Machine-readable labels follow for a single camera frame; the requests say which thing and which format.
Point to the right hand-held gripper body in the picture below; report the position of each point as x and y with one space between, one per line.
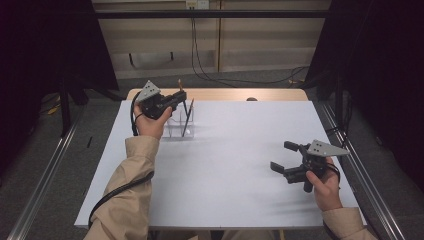
313 165

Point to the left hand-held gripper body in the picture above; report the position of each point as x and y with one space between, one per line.
153 103

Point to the dark green pencil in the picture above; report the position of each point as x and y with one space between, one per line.
188 116

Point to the clear acrylic pen holder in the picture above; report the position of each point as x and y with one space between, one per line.
178 128

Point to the person's left hand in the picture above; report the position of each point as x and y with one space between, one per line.
150 126

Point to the person's right hand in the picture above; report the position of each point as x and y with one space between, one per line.
328 195

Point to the white table board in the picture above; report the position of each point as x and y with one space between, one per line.
226 186

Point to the small dark round object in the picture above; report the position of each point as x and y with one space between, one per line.
251 99

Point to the small black stick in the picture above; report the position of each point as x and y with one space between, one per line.
89 142

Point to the black metal stand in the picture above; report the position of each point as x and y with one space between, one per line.
65 110

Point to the black curtain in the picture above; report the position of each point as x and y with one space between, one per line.
40 50
383 66

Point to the aluminium floor rail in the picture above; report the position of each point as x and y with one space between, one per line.
43 180
370 193

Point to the black frame bar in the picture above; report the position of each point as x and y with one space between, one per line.
213 14

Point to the white wall socket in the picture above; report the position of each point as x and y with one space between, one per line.
197 4

